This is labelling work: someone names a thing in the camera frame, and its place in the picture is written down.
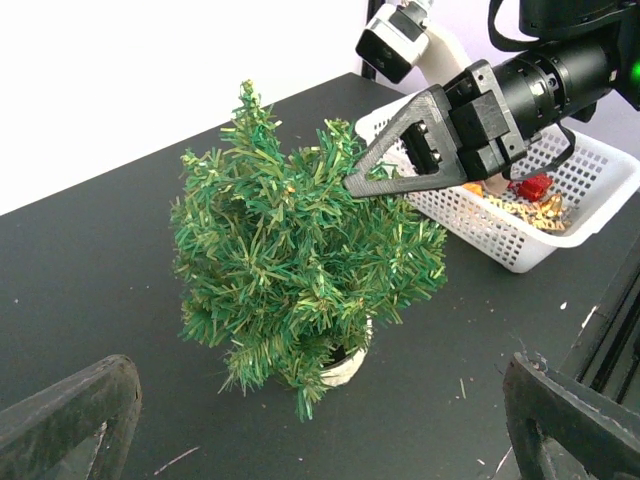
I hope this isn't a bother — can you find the red ball ornament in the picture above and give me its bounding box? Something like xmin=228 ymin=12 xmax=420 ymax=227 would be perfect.
xmin=516 ymin=174 xmax=553 ymax=202

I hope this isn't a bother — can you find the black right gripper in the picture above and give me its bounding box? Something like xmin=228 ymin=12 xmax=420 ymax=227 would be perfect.
xmin=344 ymin=60 xmax=529 ymax=198

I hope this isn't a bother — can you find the gold bell ornament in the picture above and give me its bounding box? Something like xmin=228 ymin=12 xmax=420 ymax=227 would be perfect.
xmin=540 ymin=193 xmax=564 ymax=218

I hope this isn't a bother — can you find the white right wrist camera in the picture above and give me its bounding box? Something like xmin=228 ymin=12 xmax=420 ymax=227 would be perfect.
xmin=355 ymin=1 xmax=471 ymax=94

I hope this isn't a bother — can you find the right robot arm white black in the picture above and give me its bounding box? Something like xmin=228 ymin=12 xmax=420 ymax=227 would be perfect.
xmin=345 ymin=1 xmax=639 ymax=197

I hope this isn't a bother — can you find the gold merry christmas sign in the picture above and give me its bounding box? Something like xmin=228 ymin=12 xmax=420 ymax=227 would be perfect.
xmin=486 ymin=195 xmax=570 ymax=232

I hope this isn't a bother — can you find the small green christmas tree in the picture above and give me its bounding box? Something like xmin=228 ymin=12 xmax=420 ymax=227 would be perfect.
xmin=170 ymin=80 xmax=447 ymax=421

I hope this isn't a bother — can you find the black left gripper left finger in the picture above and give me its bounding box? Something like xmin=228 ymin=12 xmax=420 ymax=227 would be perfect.
xmin=1 ymin=355 xmax=142 ymax=479

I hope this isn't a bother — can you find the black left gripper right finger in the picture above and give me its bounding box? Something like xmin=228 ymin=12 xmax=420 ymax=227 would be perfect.
xmin=503 ymin=352 xmax=639 ymax=479

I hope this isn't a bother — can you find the white plastic basket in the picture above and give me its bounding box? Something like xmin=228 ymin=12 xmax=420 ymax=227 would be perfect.
xmin=353 ymin=92 xmax=640 ymax=274

